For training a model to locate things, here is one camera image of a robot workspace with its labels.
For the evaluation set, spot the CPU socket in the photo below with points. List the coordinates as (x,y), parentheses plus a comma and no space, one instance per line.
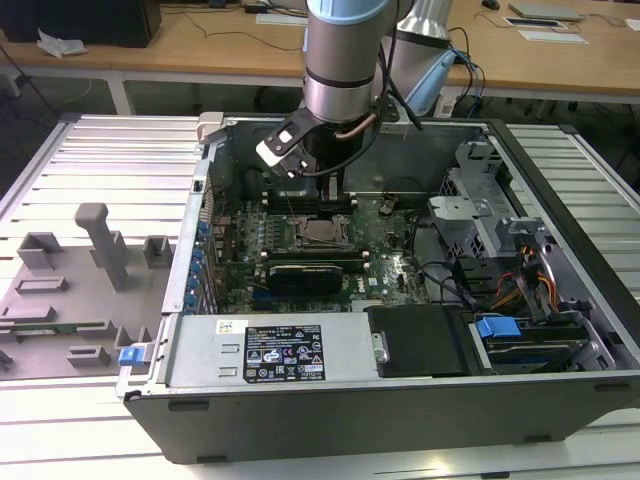
(296,243)

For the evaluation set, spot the blue expansion slot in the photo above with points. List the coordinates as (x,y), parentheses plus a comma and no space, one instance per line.
(262,300)

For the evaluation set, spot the dark grey PC case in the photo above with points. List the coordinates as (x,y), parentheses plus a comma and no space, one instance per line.
(350,425)

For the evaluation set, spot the wooden desk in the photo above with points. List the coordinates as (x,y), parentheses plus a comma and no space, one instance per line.
(225,50)

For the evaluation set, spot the black disk bay cover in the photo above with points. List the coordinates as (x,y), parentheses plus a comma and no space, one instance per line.
(425,340)

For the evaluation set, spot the black box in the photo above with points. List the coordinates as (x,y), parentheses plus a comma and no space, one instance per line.
(75,20)

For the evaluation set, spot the blue case latch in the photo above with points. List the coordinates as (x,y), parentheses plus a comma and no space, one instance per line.
(127,356)

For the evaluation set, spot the pale blue teach pendant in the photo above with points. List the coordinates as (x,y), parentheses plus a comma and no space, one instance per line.
(430,85)

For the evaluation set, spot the square CPU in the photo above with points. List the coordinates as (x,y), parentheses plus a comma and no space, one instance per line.
(321,231)

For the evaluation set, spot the silver laptop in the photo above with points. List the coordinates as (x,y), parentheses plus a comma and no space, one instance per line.
(545,10)

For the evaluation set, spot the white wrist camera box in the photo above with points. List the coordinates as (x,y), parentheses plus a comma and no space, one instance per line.
(280,145)

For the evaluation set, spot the green motherboard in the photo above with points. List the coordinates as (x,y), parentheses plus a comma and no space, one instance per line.
(390,260)

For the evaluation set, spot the black graphics card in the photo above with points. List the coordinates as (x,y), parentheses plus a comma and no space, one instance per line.
(305,285)

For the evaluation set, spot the green RAM stick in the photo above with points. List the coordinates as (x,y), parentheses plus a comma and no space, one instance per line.
(50,330)

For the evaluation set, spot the crumpled white paper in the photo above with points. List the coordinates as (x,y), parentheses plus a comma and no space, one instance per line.
(60,45)

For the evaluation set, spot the grey parts rack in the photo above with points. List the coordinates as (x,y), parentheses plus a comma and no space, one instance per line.
(75,290)

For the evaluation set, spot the silver power supply with label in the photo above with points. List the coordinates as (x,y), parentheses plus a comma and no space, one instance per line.
(200,350)

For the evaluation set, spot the black computer mouse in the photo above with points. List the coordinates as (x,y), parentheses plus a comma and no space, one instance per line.
(490,3)

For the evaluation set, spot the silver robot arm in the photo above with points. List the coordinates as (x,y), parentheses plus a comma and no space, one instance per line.
(340,60)

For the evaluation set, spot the blue card retainer clip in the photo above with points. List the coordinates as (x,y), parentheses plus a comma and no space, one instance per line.
(202,231)
(190,301)
(191,286)
(198,257)
(195,272)

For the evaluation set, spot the silver metal drive cage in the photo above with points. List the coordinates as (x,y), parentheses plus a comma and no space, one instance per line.
(480,220)

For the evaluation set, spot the hard disk in blue carrier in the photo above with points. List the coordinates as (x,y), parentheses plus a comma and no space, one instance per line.
(500,327)

